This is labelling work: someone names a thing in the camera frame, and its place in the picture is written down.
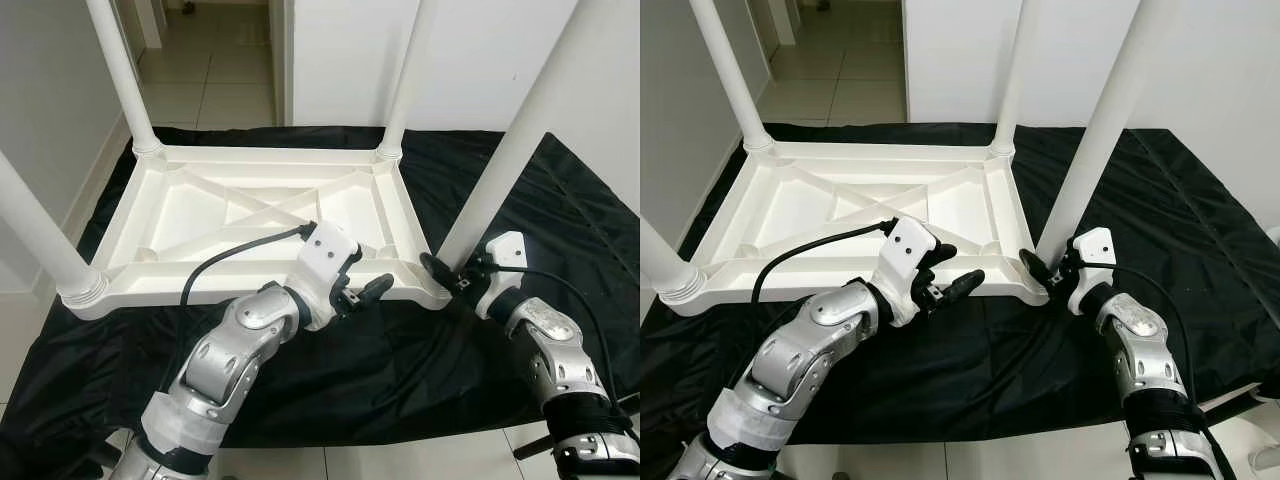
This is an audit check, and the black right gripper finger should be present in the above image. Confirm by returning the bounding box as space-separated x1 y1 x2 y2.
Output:
1019 247 1055 285
419 251 461 288

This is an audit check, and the white plastic table top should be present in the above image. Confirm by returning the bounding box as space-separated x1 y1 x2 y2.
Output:
60 144 454 322
658 139 1053 318

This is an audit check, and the black cloth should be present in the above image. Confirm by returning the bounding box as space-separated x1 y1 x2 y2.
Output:
0 125 641 471
640 122 1280 466

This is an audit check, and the white round stand base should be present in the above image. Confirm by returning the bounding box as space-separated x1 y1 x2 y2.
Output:
1228 418 1280 480

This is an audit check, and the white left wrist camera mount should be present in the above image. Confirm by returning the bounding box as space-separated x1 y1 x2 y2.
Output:
878 219 942 328
296 221 364 333

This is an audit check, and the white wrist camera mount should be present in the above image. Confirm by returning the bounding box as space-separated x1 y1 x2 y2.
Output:
878 219 942 328
1066 227 1117 318
476 231 530 323
296 221 364 333

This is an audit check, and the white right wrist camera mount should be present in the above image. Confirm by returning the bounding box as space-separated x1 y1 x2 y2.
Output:
1066 227 1117 318
476 231 530 323

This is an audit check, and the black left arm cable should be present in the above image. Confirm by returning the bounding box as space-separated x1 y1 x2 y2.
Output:
749 217 900 308
179 221 320 308

